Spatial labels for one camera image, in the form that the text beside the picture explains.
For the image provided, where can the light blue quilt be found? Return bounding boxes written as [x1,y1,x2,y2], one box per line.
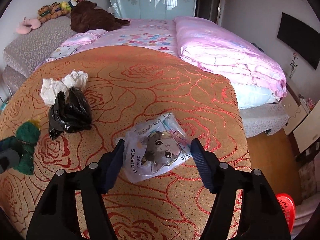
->
[230,82,277,110]

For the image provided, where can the red plastic basket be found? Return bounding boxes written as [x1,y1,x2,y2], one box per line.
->
[276,193,297,238]

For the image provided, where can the white lace bed skirt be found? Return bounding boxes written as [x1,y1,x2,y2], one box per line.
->
[239,104,290,138]

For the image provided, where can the grey patterned headboard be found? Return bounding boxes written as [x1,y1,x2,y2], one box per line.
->
[2,16,78,92]

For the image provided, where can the black plastic bag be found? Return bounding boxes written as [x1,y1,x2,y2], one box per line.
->
[48,86,92,140]

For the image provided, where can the tall white cabinet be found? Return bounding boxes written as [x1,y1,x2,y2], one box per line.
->
[292,115,320,153]

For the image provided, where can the dark wooden door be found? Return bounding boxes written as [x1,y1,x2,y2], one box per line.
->
[195,0,223,26]

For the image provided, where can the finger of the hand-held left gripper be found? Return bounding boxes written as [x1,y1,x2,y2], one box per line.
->
[0,149,22,173]
[0,136,19,153]

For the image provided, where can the brown braided plush toy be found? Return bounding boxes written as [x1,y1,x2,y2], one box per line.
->
[37,2,72,23]

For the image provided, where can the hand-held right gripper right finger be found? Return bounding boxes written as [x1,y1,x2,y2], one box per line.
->
[190,138,292,240]

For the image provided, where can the brown teddy bear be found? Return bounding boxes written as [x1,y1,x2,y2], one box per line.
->
[70,0,131,33]

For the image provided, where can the white printed cloth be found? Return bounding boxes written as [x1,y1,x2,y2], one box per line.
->
[49,45,81,59]

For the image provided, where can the clear printed plastic bag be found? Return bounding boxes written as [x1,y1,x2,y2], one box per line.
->
[117,112,193,183]

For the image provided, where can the pink quilt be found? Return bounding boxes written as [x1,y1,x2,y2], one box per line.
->
[174,16,287,104]

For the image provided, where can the yellow plush toy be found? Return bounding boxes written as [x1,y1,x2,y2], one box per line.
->
[59,0,72,12]

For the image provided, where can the white crumpled cloth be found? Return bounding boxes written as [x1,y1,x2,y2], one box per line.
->
[41,70,88,105]

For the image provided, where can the white bedside cabinet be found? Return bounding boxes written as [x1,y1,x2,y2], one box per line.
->
[281,90,316,136]

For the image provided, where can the white leaning board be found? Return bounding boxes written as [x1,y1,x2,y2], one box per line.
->
[104,0,118,13]

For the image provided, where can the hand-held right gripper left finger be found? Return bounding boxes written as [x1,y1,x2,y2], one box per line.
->
[26,139,125,240]

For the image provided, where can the pink pillow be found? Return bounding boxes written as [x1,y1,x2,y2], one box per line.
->
[61,29,107,47]

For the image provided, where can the wall-mounted black television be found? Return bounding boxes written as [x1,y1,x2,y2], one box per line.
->
[276,12,320,71]

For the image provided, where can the green cloth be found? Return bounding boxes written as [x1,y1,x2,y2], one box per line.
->
[14,119,42,175]

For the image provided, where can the pink floral bedsheet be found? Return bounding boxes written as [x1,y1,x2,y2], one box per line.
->
[35,19,180,70]

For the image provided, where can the orange rose-pattern blanket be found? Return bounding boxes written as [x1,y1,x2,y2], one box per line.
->
[0,45,252,240]

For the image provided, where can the pink plush toy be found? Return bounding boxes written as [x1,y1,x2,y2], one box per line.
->
[16,17,42,35]

